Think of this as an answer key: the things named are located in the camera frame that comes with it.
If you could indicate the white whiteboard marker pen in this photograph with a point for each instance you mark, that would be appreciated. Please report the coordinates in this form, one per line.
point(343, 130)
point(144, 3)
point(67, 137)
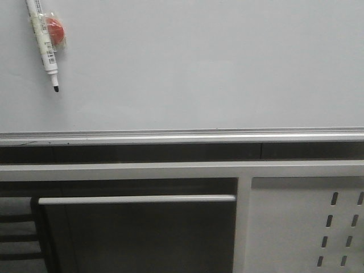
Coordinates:
point(43, 38)

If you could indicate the red round magnet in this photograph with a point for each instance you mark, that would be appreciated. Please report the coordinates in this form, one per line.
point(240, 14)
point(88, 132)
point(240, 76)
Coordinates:
point(56, 31)

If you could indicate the large whiteboard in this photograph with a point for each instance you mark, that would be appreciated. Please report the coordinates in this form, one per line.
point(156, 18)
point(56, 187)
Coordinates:
point(186, 65)

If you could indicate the aluminium whiteboard marker tray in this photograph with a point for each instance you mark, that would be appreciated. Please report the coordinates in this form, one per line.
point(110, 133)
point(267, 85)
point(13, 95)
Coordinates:
point(193, 136)

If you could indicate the dark panel with white bar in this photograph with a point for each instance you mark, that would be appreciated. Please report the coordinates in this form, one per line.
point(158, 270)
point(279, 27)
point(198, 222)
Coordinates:
point(172, 233)

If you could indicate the white perforated metal panel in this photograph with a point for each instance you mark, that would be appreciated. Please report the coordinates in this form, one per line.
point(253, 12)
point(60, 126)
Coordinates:
point(305, 224)

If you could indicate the white metal frame stand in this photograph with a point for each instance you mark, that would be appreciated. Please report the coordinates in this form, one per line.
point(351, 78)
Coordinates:
point(244, 172)

